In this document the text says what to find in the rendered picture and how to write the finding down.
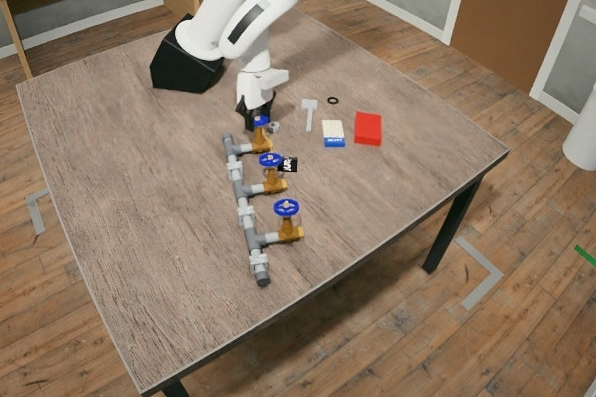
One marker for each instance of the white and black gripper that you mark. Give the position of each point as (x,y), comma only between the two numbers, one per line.
(248,92)

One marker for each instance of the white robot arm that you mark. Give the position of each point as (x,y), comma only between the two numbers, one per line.
(233,26)

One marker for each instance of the black tag with gold chain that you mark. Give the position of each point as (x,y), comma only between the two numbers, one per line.
(288,164)

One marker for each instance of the red block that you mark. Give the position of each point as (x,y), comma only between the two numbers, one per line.
(368,129)

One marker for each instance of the grey and white pipe manifold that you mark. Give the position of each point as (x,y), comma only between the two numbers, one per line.
(258,262)

